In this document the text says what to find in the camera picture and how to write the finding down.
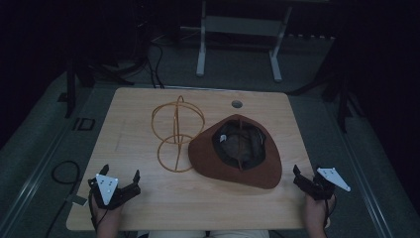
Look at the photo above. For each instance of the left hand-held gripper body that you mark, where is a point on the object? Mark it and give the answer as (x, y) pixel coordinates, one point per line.
(106, 188)

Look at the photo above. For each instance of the black rectangular floor frame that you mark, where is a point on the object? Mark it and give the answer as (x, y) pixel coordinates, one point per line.
(84, 124)

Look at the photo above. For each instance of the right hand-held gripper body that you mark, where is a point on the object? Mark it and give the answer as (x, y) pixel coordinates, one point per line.
(325, 185)

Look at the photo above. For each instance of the white metal desk frame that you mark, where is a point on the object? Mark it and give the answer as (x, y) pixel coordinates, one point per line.
(242, 26)

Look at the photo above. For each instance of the brown felt hat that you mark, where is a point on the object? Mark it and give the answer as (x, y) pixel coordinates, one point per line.
(236, 152)

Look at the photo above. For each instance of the person's left hand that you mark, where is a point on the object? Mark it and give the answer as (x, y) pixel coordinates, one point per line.
(107, 219)

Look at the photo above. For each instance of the black floor stand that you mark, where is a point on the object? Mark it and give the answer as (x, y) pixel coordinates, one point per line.
(341, 99)
(74, 72)

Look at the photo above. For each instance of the person's right hand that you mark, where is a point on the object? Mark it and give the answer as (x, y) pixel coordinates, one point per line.
(315, 214)

